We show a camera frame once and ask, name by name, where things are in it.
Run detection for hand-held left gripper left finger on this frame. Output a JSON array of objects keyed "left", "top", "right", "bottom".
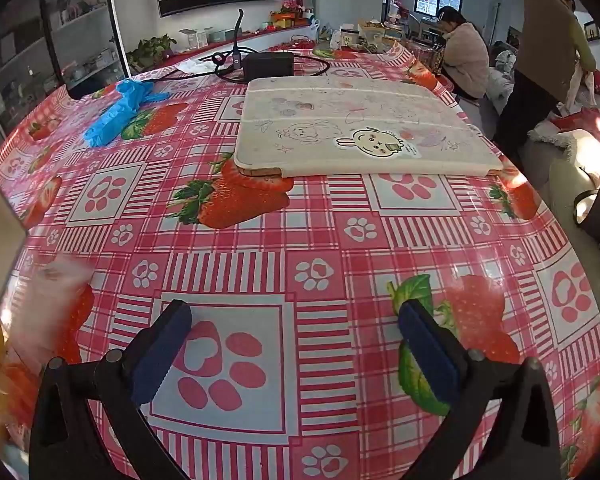
[{"left": 29, "top": 299, "right": 193, "bottom": 480}]

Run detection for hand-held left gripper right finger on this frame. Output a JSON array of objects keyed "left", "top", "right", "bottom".
[{"left": 397, "top": 299, "right": 563, "bottom": 480}]

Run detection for white pink snack packet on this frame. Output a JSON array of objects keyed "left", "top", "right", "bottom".
[{"left": 10, "top": 255, "right": 93, "bottom": 361}]

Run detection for pink strawberry print tablecloth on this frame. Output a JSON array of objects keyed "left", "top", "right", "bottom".
[{"left": 0, "top": 47, "right": 600, "bottom": 480}]

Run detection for blue disposable gloves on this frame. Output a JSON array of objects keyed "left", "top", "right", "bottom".
[{"left": 83, "top": 80, "right": 170, "bottom": 148}]

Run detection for white cartoon tablet case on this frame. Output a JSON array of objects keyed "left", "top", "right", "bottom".
[{"left": 233, "top": 76, "right": 503, "bottom": 179}]

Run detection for white tissue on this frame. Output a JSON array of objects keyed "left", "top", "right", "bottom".
[{"left": 176, "top": 58, "right": 216, "bottom": 73}]

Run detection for green potted plant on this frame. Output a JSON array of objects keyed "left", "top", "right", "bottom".
[{"left": 126, "top": 34, "right": 177, "bottom": 68}]

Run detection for black power adapter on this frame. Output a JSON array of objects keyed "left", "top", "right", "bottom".
[{"left": 242, "top": 52, "right": 295, "bottom": 83}]

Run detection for glass display cabinet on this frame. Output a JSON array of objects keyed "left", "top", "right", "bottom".
[{"left": 0, "top": 0, "right": 131, "bottom": 131}]

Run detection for black cable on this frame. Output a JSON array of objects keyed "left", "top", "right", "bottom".
[{"left": 147, "top": 47, "right": 333, "bottom": 83}]

